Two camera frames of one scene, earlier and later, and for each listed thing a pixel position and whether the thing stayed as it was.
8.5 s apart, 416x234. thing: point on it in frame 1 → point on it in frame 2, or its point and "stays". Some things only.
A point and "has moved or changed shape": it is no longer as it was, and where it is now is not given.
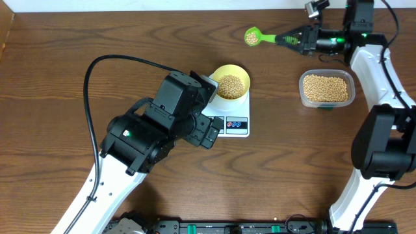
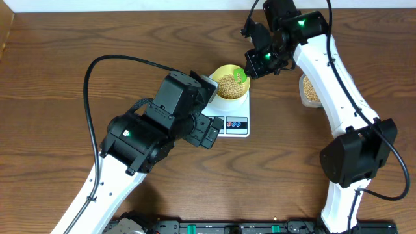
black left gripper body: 192,128 stays
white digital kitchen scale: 235,114 stays
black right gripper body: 324,41 → 263,63
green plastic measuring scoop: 253,37 has moved or changed shape
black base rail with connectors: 138,225 stays
